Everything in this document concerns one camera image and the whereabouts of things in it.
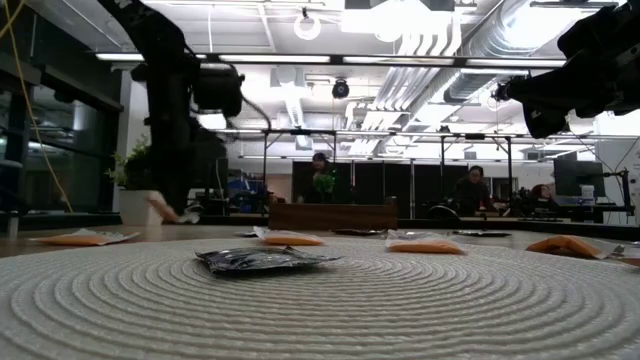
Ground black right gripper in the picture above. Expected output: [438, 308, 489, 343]
[507, 34, 640, 140]

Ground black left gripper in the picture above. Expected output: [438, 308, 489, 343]
[147, 62, 197, 209]

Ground black tea packet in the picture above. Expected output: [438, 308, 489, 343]
[331, 227, 387, 237]
[451, 229, 512, 238]
[194, 245, 344, 275]

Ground black computer monitor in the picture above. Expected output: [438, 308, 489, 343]
[553, 158, 606, 199]
[195, 158, 230, 190]

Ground green plant in white pot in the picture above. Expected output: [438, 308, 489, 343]
[104, 134, 166, 227]

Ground person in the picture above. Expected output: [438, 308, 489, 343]
[521, 183, 562, 215]
[451, 164, 497, 218]
[298, 152, 342, 205]

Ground small green background plant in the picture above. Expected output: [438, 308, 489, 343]
[313, 173, 337, 202]

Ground brown wooden organizer box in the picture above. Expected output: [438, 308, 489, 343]
[267, 196, 399, 232]

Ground black partition panels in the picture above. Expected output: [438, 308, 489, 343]
[291, 160, 471, 206]

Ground white round woven placemat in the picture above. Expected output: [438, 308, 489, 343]
[0, 234, 640, 360]

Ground black background rig frame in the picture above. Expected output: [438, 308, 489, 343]
[438, 132, 515, 217]
[261, 127, 337, 201]

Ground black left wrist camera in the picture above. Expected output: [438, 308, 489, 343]
[192, 63, 246, 119]

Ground black aluminium rig frame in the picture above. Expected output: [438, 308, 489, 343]
[0, 212, 640, 242]

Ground yellow cable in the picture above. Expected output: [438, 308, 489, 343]
[0, 0, 75, 214]

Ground white ring lamp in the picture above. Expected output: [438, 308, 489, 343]
[293, 12, 322, 42]

